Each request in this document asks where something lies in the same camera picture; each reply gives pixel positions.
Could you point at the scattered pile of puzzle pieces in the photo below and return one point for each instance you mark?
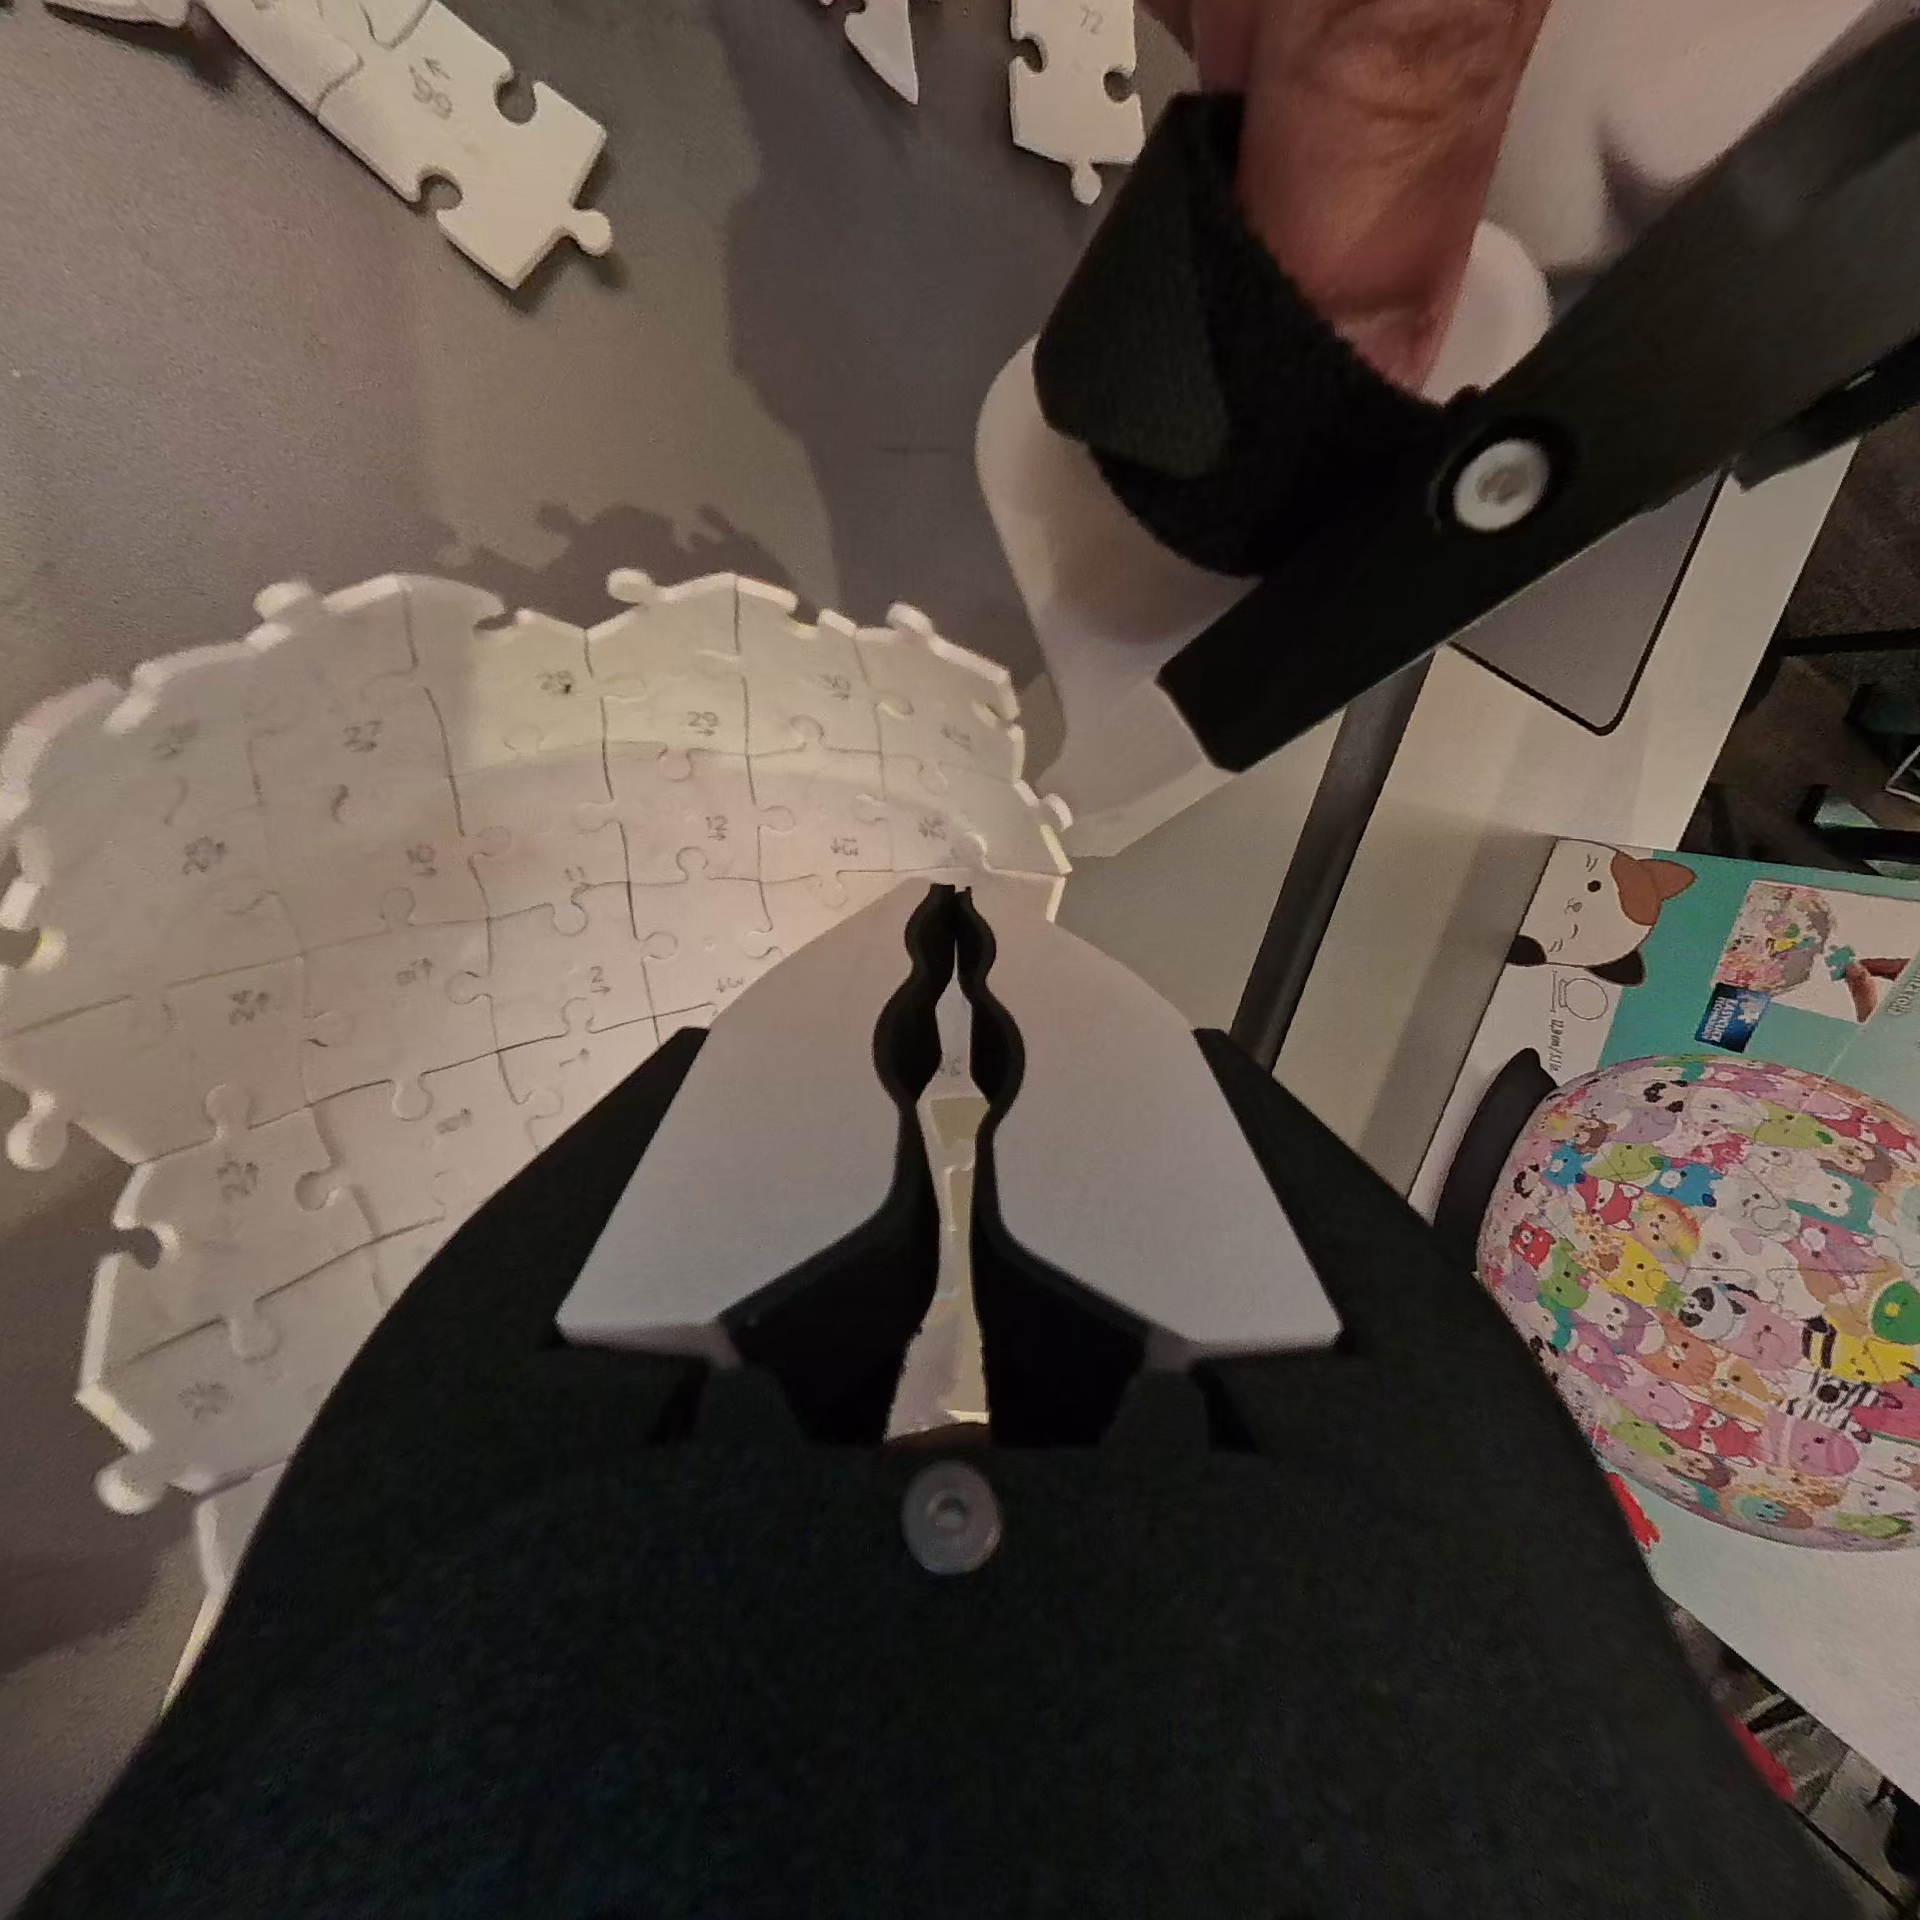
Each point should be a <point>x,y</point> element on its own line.
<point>450,134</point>

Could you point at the person's left hand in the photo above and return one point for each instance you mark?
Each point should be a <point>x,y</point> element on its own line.
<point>1381,151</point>

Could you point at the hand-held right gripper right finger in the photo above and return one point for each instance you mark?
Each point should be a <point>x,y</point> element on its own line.
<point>1170,1201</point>

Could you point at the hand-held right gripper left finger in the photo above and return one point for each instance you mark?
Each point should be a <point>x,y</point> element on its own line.
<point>720,1201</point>

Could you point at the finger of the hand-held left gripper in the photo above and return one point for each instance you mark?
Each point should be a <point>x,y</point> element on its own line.
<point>1081,645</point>

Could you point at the white printed instruction leaflet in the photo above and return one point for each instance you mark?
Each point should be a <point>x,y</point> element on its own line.
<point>219,1575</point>

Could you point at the half-built colourful puzzle ball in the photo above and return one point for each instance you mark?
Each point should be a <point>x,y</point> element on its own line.
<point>450,930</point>

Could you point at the printed cardboard puzzle box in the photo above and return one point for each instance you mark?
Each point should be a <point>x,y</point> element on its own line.
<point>1725,1274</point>

